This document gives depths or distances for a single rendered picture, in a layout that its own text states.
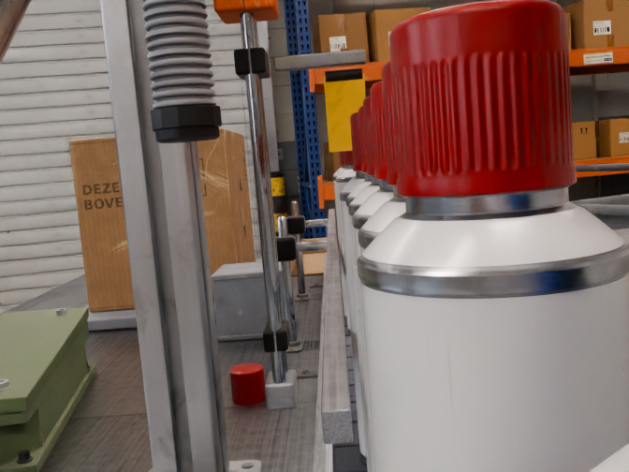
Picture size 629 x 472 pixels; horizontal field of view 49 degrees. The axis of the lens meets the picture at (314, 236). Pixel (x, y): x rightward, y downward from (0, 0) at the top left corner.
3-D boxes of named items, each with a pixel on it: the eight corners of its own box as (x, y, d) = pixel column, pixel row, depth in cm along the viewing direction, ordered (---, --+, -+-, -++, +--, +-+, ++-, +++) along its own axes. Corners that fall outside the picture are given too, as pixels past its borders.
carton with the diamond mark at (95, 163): (241, 301, 107) (224, 127, 104) (88, 313, 108) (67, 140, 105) (255, 270, 137) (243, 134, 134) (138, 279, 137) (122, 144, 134)
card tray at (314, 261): (418, 267, 137) (417, 247, 136) (289, 277, 137) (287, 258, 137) (402, 247, 166) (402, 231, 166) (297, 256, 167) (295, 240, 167)
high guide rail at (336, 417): (349, 443, 27) (346, 409, 27) (319, 446, 27) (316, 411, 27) (334, 215, 134) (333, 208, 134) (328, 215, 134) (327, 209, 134)
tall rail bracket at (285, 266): (339, 346, 84) (328, 213, 82) (280, 350, 84) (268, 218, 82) (339, 339, 87) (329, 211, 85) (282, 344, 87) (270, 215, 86)
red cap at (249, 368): (237, 407, 66) (233, 375, 65) (228, 397, 69) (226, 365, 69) (270, 401, 67) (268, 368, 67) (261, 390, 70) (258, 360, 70)
